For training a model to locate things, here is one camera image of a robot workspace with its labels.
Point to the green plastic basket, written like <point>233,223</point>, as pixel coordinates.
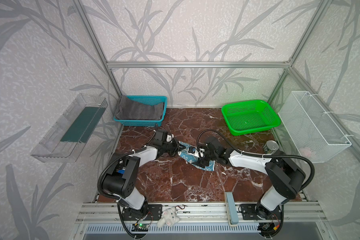
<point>249,117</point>

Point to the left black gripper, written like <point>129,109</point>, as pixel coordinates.
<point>174,146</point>

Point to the pink item in wire basket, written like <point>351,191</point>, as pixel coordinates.
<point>307,153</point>

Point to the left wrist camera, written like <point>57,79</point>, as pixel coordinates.
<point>169,138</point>

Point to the teal plastic basket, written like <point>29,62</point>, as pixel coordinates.
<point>148,100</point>

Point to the green lit circuit board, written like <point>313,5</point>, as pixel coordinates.
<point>140,227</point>

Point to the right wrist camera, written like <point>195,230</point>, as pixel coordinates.
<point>195,152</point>

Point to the white wire mesh basket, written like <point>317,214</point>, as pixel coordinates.
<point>310,125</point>

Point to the metal tin can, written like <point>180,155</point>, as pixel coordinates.
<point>271,147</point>

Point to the grey towel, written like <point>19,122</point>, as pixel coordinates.
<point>128,109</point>

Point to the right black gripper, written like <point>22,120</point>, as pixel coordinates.
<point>206,154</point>

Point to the teal patterned towel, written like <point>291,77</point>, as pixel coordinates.
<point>194,161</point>

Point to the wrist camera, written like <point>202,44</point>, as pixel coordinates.
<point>195,152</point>
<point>169,138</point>

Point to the clear plastic wall bin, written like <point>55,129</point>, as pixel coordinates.
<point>67,138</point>

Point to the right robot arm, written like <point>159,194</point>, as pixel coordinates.
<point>289,174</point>

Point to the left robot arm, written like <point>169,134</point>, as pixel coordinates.
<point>118,179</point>

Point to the grey blue sponge block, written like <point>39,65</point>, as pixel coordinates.
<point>233,218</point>

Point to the white plush toy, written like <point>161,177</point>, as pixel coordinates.
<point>169,218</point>

